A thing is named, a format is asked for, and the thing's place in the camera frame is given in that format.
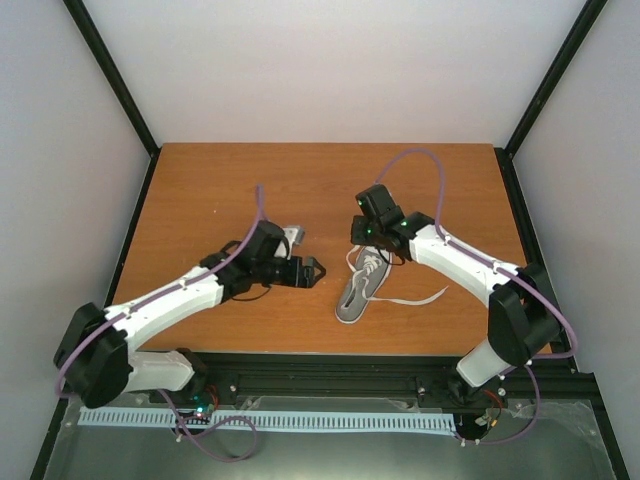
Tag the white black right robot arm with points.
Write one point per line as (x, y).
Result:
(522, 315)

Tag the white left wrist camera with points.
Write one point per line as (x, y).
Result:
(294, 235)

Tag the black left table rail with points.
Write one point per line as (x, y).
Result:
(130, 232)

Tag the black right table rail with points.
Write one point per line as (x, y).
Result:
(527, 236)

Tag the clear plastic sheet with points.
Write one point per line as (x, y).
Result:
(574, 415)

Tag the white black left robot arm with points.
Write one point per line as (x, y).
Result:
(100, 355)

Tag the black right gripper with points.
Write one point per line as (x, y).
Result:
(358, 236)

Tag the white shoelace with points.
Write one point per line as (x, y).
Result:
(400, 300)

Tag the light blue slotted cable duct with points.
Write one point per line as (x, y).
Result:
(273, 421)

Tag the black table rail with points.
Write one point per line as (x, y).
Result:
(527, 236)
(130, 232)

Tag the black right rear frame post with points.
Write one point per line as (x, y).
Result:
(582, 25)

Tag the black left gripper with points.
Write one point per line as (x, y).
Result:
(308, 275)

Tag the black left rear frame post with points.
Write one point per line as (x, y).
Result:
(100, 52)

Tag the black frame post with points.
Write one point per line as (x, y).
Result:
(582, 25)
(100, 52)

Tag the black front frame rail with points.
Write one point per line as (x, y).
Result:
(426, 381)

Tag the small lit circuit board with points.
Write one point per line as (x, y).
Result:
(205, 404)

